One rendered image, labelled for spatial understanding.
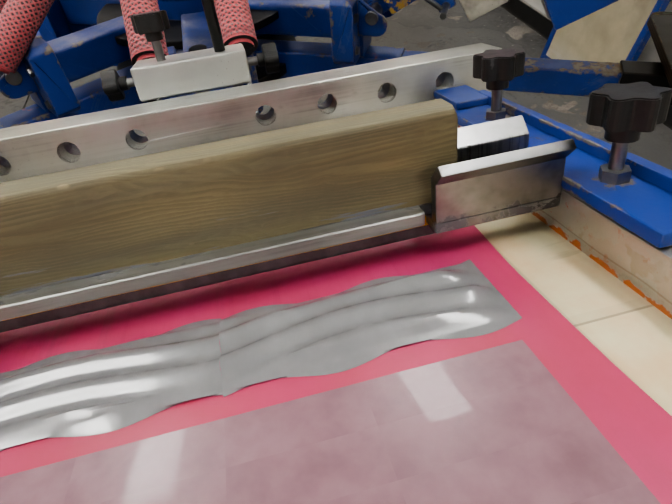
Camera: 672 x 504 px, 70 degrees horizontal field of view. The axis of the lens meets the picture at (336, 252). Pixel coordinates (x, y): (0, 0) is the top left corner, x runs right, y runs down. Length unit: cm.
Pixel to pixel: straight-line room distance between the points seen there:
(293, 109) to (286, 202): 23
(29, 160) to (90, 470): 37
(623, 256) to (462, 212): 10
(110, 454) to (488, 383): 20
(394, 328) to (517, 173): 14
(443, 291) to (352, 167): 10
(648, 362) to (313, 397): 17
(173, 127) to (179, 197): 23
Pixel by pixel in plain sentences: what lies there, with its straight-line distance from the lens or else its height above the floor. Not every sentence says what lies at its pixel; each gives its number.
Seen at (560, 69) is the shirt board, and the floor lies 92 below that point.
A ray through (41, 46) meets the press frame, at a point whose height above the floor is 105.
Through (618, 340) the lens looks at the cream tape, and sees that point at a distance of 31.
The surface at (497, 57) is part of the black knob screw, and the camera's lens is 47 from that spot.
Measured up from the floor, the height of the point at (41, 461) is 111.
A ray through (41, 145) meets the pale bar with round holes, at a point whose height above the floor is 109.
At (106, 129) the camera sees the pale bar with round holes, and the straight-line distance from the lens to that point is 55.
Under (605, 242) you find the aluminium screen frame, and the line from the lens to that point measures 36.
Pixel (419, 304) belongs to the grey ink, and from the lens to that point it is 31.
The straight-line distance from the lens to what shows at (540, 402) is 27.
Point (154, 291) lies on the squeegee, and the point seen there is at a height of 109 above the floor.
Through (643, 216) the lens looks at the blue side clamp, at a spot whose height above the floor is 115.
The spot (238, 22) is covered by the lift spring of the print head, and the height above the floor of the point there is 110.
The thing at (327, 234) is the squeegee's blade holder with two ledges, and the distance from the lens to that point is 32.
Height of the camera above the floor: 135
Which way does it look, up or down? 46 degrees down
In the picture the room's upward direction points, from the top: 5 degrees counter-clockwise
